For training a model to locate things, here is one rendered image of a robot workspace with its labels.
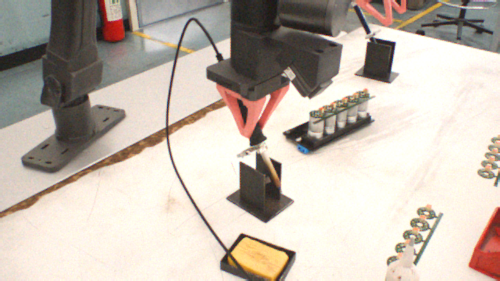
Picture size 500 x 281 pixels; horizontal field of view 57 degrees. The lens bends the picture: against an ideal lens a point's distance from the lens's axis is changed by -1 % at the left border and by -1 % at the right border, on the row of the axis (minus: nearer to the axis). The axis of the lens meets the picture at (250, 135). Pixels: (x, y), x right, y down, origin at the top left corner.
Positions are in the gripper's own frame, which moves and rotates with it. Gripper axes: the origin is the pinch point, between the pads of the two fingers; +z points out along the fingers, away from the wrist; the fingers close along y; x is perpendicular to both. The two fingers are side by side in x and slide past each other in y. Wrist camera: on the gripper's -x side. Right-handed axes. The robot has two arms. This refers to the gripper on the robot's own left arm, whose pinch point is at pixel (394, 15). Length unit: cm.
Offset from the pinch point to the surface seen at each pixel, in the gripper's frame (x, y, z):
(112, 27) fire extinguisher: 226, 121, -62
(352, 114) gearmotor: 3.6, -26.8, 9.5
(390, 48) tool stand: 3.0, -1.9, 5.6
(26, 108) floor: 209, 28, -35
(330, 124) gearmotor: 5.1, -32.1, 8.4
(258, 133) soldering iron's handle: 3, -51, 1
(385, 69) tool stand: 6.0, -1.9, 9.4
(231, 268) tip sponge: 5, -64, 12
